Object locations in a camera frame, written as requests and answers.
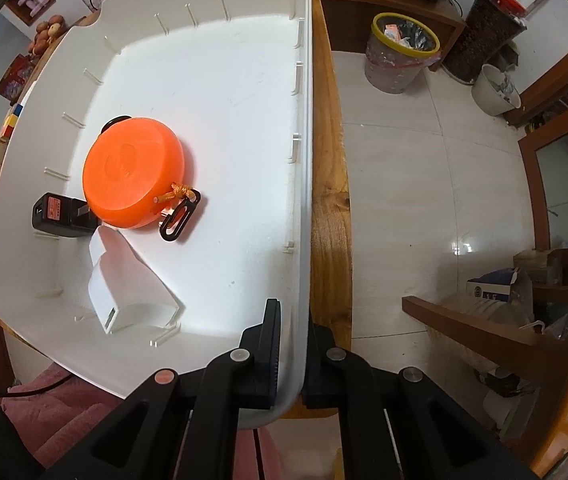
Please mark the yellow rimmed trash bin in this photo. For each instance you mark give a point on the yellow rimmed trash bin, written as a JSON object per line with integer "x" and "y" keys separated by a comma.
{"x": 394, "y": 60}

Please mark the wooden glass door cabinet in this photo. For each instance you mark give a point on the wooden glass door cabinet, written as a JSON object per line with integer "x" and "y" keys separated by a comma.
{"x": 529, "y": 160}

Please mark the white bucket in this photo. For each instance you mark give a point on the white bucket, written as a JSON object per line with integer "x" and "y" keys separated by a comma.
{"x": 491, "y": 92}

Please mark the colourful puzzle cube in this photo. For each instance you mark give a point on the colourful puzzle cube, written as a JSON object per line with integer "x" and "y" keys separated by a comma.
{"x": 11, "y": 121}

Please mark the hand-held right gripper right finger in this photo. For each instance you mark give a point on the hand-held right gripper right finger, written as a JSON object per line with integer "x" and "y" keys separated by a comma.
{"x": 319, "y": 380}

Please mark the pink fleece cloth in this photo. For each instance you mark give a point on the pink fleece cloth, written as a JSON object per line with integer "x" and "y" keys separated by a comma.
{"x": 64, "y": 415}

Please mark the bowl of fruit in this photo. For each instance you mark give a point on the bowl of fruit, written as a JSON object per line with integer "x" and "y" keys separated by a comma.
{"x": 46, "y": 32}

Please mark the blue white box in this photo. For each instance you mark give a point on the blue white box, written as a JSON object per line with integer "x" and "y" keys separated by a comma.
{"x": 489, "y": 287}

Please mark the dark woven tall basket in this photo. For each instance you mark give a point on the dark woven tall basket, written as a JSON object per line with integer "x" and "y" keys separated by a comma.
{"x": 479, "y": 40}

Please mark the black charger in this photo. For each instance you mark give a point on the black charger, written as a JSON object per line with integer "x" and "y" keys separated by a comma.
{"x": 51, "y": 215}

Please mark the white plastic bin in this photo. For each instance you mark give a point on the white plastic bin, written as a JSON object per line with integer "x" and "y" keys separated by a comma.
{"x": 214, "y": 135}

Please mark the red tin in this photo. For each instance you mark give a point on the red tin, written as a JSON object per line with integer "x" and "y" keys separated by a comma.
{"x": 14, "y": 80}

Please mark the orange round case with carabiners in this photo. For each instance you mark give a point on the orange round case with carabiners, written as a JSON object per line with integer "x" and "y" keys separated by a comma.
{"x": 129, "y": 170}

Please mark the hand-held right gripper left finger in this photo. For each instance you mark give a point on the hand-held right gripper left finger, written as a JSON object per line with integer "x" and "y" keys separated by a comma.
{"x": 270, "y": 360}

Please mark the brown wooden rail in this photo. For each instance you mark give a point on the brown wooden rail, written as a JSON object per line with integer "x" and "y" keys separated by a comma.
{"x": 464, "y": 320}

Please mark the white plastic sack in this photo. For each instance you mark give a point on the white plastic sack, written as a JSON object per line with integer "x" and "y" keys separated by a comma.
{"x": 464, "y": 355}

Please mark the cardboard box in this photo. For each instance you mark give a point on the cardboard box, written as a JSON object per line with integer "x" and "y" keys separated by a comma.
{"x": 539, "y": 265}

